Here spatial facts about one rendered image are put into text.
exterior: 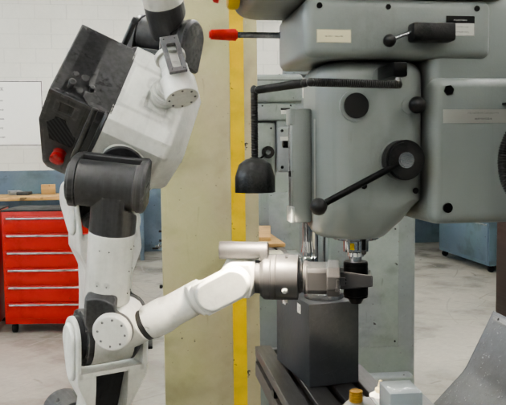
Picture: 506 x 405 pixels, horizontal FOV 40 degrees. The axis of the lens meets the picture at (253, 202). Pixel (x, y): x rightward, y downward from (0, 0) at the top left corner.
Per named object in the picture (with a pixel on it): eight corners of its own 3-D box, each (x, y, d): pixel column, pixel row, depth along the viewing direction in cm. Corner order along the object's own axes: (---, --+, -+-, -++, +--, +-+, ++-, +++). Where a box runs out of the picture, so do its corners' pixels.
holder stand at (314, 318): (308, 388, 155) (308, 298, 153) (276, 359, 176) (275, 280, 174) (359, 382, 158) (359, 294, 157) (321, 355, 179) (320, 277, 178)
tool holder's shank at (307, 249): (310, 257, 167) (310, 210, 167) (298, 256, 169) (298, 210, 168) (316, 255, 170) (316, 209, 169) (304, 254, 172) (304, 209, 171)
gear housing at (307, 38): (305, 56, 118) (304, -5, 117) (278, 72, 142) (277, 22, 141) (492, 58, 123) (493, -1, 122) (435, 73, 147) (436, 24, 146)
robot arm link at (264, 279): (276, 306, 133) (217, 304, 134) (280, 288, 143) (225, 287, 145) (275, 248, 131) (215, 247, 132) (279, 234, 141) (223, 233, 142)
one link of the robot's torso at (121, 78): (7, 195, 155) (40, 100, 128) (60, 89, 175) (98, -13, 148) (132, 247, 162) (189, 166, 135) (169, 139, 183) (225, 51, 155)
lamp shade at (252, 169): (227, 191, 127) (226, 157, 126) (261, 190, 131) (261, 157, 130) (248, 194, 121) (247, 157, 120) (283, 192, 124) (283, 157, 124)
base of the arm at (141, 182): (63, 222, 135) (61, 173, 129) (78, 186, 146) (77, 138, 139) (141, 231, 136) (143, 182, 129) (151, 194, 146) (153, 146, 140)
